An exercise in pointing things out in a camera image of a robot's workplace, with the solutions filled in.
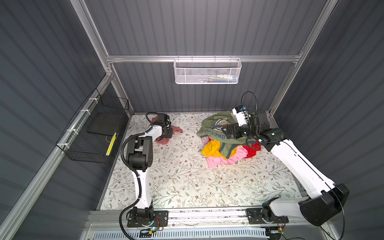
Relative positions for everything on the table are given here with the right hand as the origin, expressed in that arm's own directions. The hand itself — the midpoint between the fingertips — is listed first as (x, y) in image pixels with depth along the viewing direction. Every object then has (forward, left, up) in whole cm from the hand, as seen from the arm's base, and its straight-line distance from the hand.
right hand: (231, 127), depth 76 cm
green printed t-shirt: (+12, +9, -15) cm, 21 cm away
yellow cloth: (-2, +9, -17) cm, 19 cm away
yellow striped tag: (-11, +58, +1) cm, 59 cm away
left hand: (+15, +40, -25) cm, 50 cm away
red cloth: (+1, -17, -23) cm, 29 cm away
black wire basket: (-6, +72, +1) cm, 73 cm away
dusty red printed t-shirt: (+8, +40, -24) cm, 48 cm away
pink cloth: (-6, +8, -26) cm, 28 cm away
